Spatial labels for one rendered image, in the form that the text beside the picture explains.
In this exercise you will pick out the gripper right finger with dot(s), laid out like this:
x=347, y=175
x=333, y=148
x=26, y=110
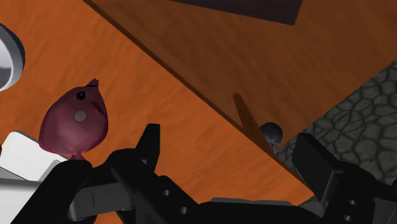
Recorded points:
x=347, y=189

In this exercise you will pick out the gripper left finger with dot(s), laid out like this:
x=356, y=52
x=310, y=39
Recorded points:
x=145, y=186

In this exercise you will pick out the orange wooden table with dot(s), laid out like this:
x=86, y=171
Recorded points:
x=186, y=136

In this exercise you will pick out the purple bird figure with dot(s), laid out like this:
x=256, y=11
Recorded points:
x=74, y=124

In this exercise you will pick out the white box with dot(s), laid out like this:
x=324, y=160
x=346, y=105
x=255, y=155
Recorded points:
x=24, y=152

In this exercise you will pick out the white round dish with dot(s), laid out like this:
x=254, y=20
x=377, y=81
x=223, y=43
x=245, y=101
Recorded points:
x=9, y=62

